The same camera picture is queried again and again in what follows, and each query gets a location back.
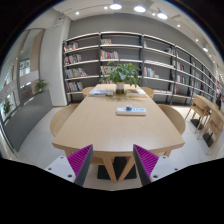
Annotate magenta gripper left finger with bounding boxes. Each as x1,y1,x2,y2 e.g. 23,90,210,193
67,145,93,186

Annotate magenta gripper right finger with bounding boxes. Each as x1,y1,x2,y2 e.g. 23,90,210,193
133,144,159,186

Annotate small red white charger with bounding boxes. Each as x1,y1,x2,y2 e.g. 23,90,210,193
126,104,132,111

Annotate wooden chair left near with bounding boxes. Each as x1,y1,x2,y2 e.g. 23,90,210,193
50,104,78,136

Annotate wooden chair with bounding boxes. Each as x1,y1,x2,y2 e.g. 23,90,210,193
50,104,78,136
82,87,94,98
188,94,208,131
141,87,154,99
158,104,186,134

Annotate long wooden table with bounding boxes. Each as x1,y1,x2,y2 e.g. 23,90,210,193
51,83,186,184

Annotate wooden chair right near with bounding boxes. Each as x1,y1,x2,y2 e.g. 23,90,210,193
158,104,186,134

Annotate white power strip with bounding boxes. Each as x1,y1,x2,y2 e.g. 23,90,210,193
116,107,147,116

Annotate wooden chair far left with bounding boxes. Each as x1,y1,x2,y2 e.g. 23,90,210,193
82,87,94,98

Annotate stacked books right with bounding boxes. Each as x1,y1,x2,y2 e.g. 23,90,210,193
125,89,147,97

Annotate open book left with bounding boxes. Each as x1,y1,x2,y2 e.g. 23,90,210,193
88,88,114,97

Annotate wooden chair far right side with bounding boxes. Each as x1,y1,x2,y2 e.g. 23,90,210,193
188,94,208,131

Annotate wooden side table right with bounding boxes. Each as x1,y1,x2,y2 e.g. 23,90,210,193
194,95,224,152

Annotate green plant by window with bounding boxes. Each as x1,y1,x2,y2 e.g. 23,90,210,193
35,79,48,93

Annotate green plant lower left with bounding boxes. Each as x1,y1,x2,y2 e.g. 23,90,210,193
3,102,12,115

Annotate potted green plant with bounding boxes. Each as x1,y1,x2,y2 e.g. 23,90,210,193
103,61,140,94

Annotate large grey bookshelf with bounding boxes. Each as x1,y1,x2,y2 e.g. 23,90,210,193
62,31,217,105

